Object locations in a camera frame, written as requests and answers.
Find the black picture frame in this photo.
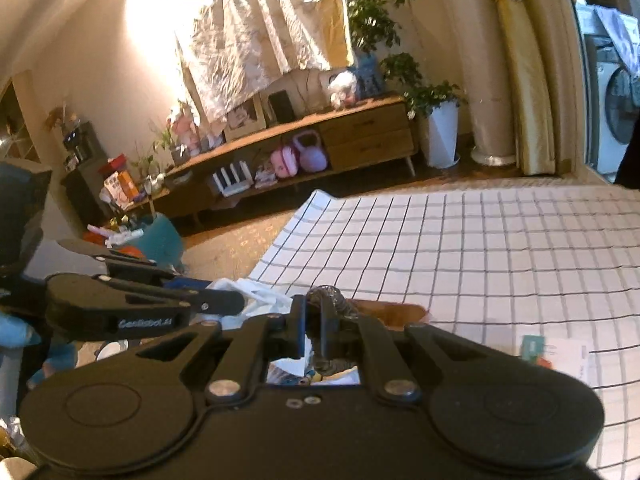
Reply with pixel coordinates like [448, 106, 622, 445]
[267, 88, 297, 124]

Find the wooden sideboard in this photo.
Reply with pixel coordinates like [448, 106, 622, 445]
[149, 94, 422, 222]

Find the white checked tablecloth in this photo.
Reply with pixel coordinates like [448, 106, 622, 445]
[247, 182, 640, 480]

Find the pink round bag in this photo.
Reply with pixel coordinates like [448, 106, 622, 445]
[269, 144, 300, 179]

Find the brown braided scrunchie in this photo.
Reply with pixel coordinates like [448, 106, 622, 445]
[308, 284, 359, 319]

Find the black coffee machine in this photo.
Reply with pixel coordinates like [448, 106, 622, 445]
[62, 119, 107, 164]

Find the person's dark clothing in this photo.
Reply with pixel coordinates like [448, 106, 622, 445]
[614, 122, 640, 187]

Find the white washing machine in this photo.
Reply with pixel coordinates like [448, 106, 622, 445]
[584, 34, 640, 177]

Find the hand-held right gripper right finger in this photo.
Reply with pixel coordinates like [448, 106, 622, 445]
[320, 298, 506, 405]

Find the white router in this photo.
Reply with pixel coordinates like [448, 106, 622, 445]
[212, 159, 252, 197]

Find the purple kettlebell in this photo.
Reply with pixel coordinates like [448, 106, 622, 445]
[292, 129, 329, 172]

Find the dark side cabinet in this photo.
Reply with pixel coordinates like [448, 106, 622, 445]
[59, 159, 132, 227]

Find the white fluffy plush toy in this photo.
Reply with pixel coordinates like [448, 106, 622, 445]
[327, 70, 359, 109]

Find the small green plant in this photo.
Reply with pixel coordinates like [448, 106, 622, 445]
[134, 124, 177, 182]

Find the white paper card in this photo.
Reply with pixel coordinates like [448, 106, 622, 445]
[519, 334, 594, 389]

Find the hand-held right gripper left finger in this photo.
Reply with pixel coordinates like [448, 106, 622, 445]
[120, 294, 307, 404]

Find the white plant pot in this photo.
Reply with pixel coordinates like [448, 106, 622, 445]
[424, 99, 462, 169]

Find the hanging floral quilt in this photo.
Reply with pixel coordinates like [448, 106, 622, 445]
[174, 0, 352, 122]

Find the yellow curtain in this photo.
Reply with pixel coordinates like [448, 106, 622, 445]
[472, 0, 573, 177]

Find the light picture frame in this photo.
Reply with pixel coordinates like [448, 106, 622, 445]
[222, 94, 267, 142]

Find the beige cushion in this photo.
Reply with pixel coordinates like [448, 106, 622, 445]
[272, 67, 342, 112]

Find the white cloth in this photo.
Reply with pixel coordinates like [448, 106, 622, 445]
[594, 4, 640, 77]

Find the pink doll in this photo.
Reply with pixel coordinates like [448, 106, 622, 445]
[169, 109, 202, 154]

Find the blue box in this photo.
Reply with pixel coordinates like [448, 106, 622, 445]
[352, 54, 384, 99]

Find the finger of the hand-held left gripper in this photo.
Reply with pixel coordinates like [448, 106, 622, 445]
[112, 287, 247, 333]
[57, 238, 177, 282]

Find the orange box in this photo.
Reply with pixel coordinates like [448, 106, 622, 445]
[102, 169, 139, 207]

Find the person's left hand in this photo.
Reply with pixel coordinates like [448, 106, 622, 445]
[0, 310, 77, 377]

